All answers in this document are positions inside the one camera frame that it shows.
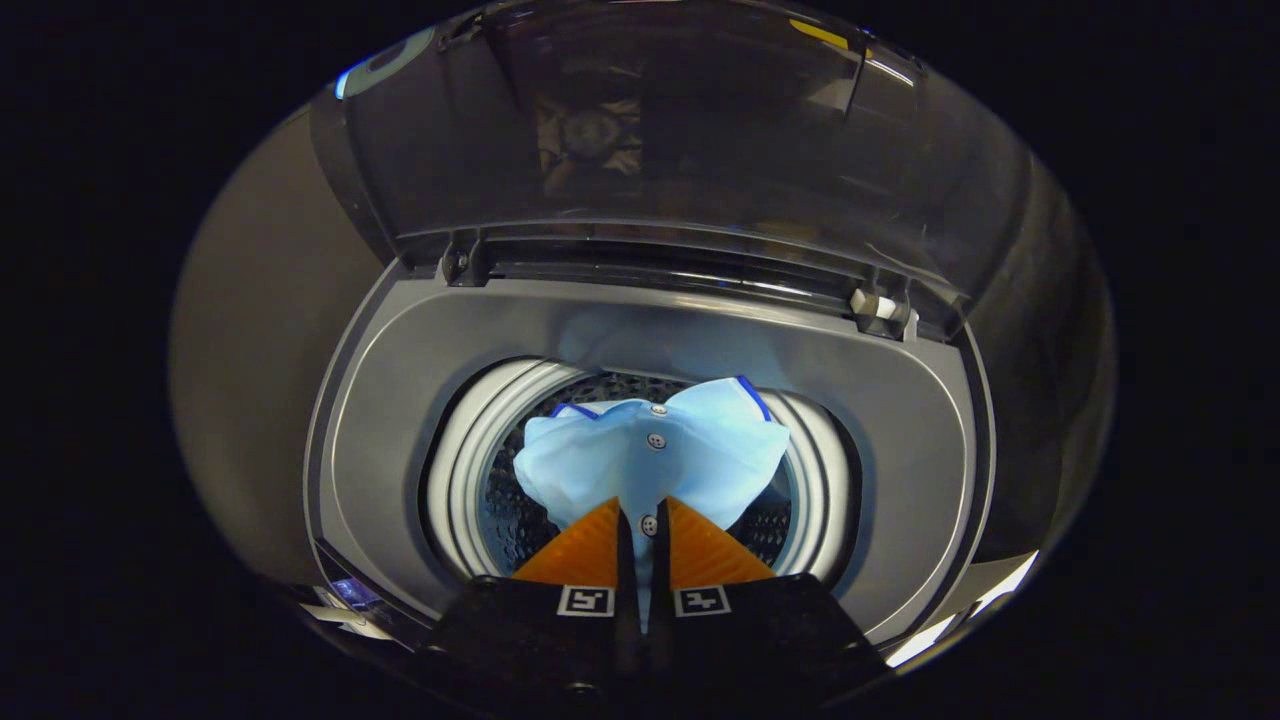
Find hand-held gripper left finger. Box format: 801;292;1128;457
420;497;642;706

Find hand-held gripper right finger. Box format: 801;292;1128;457
647;497;891;706

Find light blue polo shirt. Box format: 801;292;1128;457
513;375;792;631

